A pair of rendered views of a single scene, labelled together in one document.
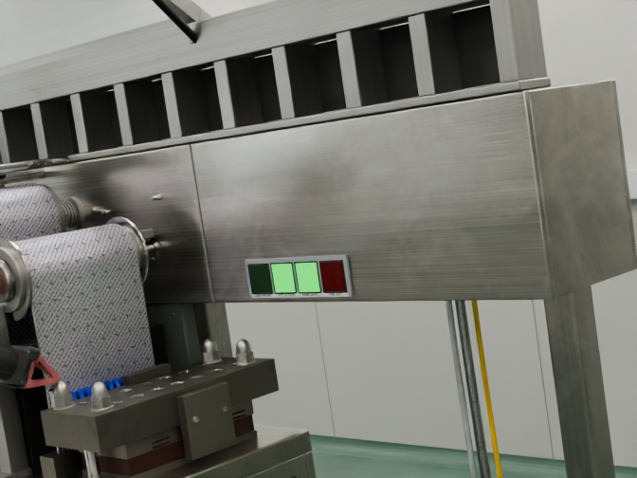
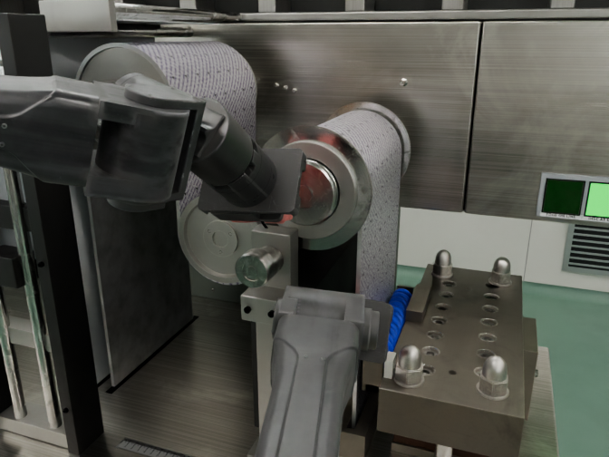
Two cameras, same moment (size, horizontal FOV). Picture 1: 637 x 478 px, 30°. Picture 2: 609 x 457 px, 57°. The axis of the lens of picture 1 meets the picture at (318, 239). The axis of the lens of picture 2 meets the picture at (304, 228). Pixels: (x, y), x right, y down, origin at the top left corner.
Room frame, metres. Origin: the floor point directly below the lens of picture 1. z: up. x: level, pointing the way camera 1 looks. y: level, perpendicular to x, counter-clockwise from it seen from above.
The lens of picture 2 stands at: (1.52, 0.82, 1.42)
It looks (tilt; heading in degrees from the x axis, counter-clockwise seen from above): 19 degrees down; 335
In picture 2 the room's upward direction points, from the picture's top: straight up
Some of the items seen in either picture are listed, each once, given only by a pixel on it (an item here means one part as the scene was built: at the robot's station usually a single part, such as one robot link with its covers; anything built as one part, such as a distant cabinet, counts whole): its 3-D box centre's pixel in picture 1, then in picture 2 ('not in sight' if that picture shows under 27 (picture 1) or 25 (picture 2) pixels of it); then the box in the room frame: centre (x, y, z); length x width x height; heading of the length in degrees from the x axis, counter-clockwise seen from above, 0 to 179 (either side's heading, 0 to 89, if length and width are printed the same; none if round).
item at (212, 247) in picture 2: not in sight; (260, 211); (2.25, 0.55, 1.17); 0.26 x 0.12 x 0.12; 135
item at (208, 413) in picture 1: (208, 420); (526, 366); (2.01, 0.23, 0.96); 0.10 x 0.03 x 0.11; 135
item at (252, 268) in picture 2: not in sight; (255, 268); (2.05, 0.63, 1.18); 0.04 x 0.02 x 0.04; 45
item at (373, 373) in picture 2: not in sight; (392, 333); (2.10, 0.40, 1.01); 0.23 x 0.03 x 0.05; 135
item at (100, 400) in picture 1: (100, 395); (494, 374); (1.92, 0.39, 1.05); 0.04 x 0.04 x 0.04
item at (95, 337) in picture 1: (97, 342); (378, 269); (2.12, 0.42, 1.11); 0.23 x 0.01 x 0.18; 135
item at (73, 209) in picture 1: (60, 215); not in sight; (2.46, 0.52, 1.33); 0.07 x 0.07 x 0.07; 45
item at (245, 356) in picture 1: (244, 351); (501, 269); (2.15, 0.16, 1.05); 0.04 x 0.04 x 0.04
